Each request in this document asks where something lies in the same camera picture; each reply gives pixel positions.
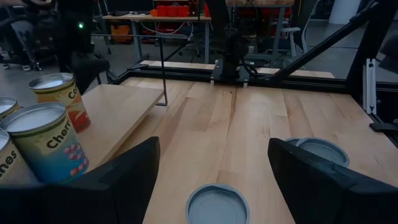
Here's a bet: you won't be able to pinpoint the white chair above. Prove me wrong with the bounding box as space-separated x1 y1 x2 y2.
281 0 321 58

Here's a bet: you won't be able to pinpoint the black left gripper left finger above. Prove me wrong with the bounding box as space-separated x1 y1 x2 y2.
0 136 161 224

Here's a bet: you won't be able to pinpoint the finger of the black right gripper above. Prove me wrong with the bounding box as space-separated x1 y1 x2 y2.
70 52 110 95

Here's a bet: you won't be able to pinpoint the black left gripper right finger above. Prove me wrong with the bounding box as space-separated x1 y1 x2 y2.
267 138 398 224

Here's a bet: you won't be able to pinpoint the silver aluminium bracket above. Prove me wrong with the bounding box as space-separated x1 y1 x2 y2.
362 58 377 115

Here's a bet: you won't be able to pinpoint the orange pineapple label can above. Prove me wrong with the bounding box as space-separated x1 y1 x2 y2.
0 96 20 122

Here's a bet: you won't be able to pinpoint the blue peaches label can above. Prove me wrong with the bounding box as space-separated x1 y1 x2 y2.
0 129 40 187

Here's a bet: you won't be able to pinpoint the wooden-top table gray legs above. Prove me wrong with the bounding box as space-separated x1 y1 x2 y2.
102 12 213 65
225 0 296 62

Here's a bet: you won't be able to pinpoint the orange corn label can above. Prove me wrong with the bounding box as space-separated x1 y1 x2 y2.
27 72 92 134

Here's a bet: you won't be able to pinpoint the black aluminium rig frame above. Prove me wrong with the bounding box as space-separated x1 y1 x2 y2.
108 0 398 147

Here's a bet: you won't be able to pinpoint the red storage bins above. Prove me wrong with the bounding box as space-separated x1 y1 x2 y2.
150 4 191 18

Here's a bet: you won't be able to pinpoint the rainbow striped green can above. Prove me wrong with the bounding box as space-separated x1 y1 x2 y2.
295 137 351 168

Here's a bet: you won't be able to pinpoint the blue cherries label can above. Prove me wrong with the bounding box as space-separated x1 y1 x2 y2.
0 101 90 184

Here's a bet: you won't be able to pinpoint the orange bin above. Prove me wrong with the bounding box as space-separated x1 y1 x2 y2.
110 24 133 44

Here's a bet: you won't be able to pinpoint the person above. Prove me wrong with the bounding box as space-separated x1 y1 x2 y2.
0 0 58 72

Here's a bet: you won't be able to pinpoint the wooden shelf black metal frame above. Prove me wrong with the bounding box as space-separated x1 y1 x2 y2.
0 33 169 187

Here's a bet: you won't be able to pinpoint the gray-lidded colourful label can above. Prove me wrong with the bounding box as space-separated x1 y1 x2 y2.
185 183 251 224

